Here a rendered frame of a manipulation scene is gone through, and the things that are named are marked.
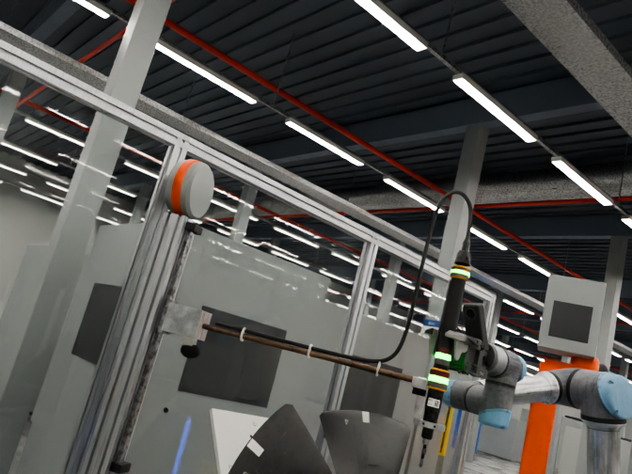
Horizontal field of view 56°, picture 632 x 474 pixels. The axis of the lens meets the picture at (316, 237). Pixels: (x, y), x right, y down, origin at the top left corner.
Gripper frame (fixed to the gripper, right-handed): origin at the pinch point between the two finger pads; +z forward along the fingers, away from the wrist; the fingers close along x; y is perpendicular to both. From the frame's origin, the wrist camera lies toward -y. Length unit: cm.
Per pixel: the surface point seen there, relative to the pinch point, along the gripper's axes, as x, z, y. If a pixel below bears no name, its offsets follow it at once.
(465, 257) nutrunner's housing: -1.6, -1.8, -17.9
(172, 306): 51, 38, 9
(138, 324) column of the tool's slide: 56, 42, 15
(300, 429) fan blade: 9.6, 25.0, 27.0
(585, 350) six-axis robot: 130, -372, -52
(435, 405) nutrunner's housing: -1.8, -1.9, 16.0
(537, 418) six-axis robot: 161, -375, 8
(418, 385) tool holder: 1.9, 0.5, 12.6
